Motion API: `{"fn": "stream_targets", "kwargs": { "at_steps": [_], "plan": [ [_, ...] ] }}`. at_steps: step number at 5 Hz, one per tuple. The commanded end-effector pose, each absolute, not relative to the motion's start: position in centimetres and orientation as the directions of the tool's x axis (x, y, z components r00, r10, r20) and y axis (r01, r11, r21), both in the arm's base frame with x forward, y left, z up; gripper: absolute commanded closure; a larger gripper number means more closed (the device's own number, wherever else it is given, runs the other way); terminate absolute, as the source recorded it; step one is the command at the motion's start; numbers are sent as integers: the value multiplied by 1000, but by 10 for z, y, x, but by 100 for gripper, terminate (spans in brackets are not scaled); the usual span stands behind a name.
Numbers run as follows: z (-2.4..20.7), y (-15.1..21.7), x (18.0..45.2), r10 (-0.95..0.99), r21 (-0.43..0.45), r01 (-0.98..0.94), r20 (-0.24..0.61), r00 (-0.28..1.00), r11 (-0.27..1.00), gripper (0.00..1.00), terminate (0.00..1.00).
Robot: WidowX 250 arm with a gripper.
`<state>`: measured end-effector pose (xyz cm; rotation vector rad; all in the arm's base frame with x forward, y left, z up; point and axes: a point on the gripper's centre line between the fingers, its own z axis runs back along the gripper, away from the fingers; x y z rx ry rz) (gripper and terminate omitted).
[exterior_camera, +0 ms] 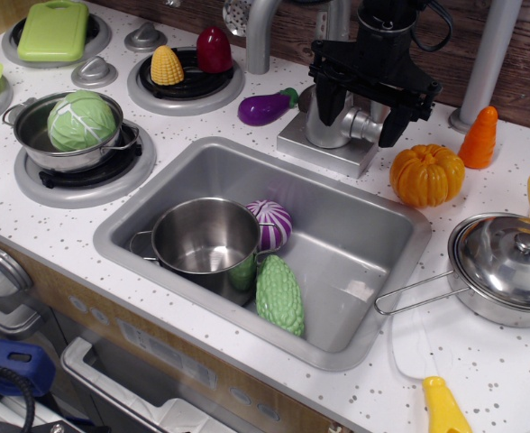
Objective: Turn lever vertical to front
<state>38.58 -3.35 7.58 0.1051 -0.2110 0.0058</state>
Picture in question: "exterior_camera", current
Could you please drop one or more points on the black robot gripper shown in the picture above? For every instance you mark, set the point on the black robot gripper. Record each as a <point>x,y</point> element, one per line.
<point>378,66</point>

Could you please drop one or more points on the silver faucet lever handle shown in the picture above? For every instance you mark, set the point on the silver faucet lever handle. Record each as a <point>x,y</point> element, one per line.
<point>356,124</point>

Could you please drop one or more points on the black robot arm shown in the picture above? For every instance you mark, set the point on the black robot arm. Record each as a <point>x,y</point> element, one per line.
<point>393,9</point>

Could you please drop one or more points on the silver faucet base and spout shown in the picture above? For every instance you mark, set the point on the silver faucet base and spout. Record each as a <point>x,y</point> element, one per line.
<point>349,143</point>

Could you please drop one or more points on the orange toy pumpkin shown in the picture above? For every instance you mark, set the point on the orange toy pumpkin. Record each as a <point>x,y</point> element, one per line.
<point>426,175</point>

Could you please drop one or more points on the purple toy eggplant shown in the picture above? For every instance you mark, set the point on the purple toy eggplant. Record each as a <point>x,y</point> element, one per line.
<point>265,109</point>

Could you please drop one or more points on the orange toy carrot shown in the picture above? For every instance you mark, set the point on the orange toy carrot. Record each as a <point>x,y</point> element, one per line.
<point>478,145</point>

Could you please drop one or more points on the purple striped toy onion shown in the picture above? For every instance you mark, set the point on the purple striped toy onion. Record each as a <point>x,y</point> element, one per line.
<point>276,224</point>

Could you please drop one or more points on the silver support pole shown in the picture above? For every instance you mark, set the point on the silver support pole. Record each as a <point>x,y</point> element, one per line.
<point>495,39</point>

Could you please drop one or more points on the dark red toy pepper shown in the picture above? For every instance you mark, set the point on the dark red toy pepper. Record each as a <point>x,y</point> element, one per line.
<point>213,51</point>

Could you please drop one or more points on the silver slotted spoon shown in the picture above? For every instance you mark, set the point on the silver slotted spoon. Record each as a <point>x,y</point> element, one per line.
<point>236,15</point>

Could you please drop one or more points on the back right stove burner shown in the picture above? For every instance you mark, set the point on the back right stove burner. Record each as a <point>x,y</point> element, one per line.
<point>198,93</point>

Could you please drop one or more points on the yellow toy corn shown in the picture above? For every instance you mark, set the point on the yellow toy corn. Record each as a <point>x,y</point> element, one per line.
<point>166,69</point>

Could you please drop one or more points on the green toy bitter gourd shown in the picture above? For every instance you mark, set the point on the green toy bitter gourd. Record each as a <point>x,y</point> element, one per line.
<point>278,296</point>

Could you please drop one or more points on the steel pot in sink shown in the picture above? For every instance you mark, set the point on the steel pot in sink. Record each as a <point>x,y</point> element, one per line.
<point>213,242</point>

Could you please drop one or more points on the steel pan with lid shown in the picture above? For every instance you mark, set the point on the steel pan with lid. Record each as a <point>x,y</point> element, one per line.
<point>488,270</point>

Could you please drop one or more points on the silver stove knob upper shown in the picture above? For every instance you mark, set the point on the silver stove knob upper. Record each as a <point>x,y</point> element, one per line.
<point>146,38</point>

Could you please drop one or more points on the silver stove knob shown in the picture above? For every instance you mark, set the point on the silver stove knob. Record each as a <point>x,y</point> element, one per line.
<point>96,72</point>
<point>146,38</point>

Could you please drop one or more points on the front toy stove burner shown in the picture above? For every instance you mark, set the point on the front toy stove burner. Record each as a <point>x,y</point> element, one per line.
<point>119,175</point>

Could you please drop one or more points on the silver stove knob lower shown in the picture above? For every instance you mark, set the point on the silver stove knob lower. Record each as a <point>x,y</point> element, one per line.
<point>96,72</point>

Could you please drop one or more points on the back left stove burner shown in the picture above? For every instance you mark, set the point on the back left stove burner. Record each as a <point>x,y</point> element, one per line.
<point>98,36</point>

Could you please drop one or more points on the green toy cabbage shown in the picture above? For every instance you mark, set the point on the green toy cabbage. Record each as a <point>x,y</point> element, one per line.
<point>80,120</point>

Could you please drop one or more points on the green toy cutting board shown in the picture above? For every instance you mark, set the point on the green toy cutting board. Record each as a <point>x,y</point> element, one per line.
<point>54,31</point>

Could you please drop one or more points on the steel pot on burner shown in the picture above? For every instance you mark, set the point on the steel pot on burner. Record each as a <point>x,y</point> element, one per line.
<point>29,123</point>

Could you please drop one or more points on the grey toy oven dial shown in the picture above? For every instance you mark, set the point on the grey toy oven dial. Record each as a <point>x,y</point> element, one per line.
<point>13,277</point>

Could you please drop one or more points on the blue clamp tool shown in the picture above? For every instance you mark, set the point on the blue clamp tool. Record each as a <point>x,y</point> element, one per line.
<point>31,363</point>

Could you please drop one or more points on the silver oven door handle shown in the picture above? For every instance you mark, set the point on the silver oven door handle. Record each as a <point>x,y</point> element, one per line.
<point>132,396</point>

